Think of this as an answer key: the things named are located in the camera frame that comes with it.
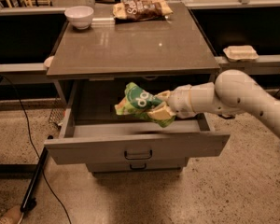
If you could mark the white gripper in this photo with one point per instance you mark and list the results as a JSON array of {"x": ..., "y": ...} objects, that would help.
[{"x": 178, "y": 101}]

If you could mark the green rice chip bag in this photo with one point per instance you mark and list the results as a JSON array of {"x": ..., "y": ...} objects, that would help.
[{"x": 138, "y": 102}]

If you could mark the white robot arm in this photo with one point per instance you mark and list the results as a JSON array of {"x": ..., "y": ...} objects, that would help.
[{"x": 233, "y": 92}]

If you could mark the grey drawer cabinet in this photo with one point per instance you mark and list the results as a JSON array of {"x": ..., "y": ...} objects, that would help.
[{"x": 170, "y": 46}]

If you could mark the grey lower drawer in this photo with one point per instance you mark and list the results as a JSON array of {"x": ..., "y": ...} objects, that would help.
[{"x": 129, "y": 166}]

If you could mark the open grey top drawer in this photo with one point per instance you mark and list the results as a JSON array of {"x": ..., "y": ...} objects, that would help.
[{"x": 93, "y": 133}]

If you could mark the brown chip bag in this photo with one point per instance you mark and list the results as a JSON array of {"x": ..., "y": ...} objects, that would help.
[{"x": 141, "y": 10}]

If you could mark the white foam takeout container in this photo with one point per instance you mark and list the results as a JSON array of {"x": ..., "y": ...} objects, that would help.
[{"x": 240, "y": 53}]

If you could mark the white bowl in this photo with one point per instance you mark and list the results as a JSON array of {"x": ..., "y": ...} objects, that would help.
[{"x": 80, "y": 17}]

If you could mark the small round pink object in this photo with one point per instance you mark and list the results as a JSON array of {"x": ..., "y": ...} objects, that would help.
[{"x": 48, "y": 61}]

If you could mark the black metal floor bar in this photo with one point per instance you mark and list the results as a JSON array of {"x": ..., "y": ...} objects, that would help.
[{"x": 29, "y": 200}]

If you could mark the tan shoe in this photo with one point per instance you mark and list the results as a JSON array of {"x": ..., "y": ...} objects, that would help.
[{"x": 13, "y": 215}]

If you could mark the black top drawer handle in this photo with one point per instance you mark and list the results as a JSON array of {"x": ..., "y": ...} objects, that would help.
[{"x": 138, "y": 156}]

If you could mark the wire mesh basket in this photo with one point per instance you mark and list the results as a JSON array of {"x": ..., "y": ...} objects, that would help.
[{"x": 57, "y": 113}]

